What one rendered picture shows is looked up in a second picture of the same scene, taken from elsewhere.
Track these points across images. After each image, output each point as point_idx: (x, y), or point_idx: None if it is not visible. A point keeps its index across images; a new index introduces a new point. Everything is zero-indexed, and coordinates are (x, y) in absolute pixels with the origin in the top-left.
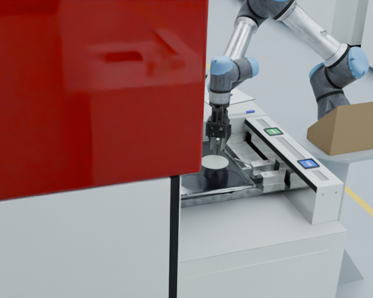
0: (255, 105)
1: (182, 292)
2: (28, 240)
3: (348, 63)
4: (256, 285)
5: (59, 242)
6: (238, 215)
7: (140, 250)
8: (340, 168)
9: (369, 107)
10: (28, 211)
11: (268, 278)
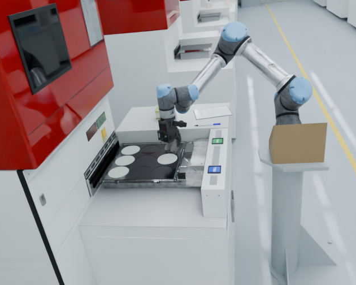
0: (227, 119)
1: (100, 245)
2: None
3: (289, 90)
4: (155, 253)
5: None
6: (160, 199)
7: (14, 215)
8: (289, 174)
9: (307, 128)
10: None
11: (164, 250)
